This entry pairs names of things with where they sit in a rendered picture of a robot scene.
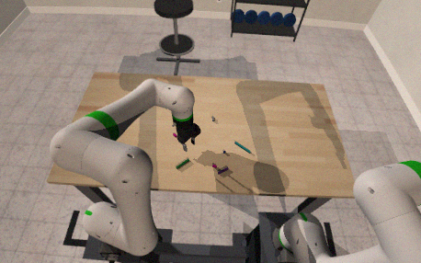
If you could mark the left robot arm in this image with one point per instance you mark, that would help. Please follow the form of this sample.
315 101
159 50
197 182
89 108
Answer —
88 147

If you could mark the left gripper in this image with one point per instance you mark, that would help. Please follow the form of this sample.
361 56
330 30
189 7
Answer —
186 130

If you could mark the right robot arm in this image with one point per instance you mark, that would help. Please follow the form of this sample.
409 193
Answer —
388 196

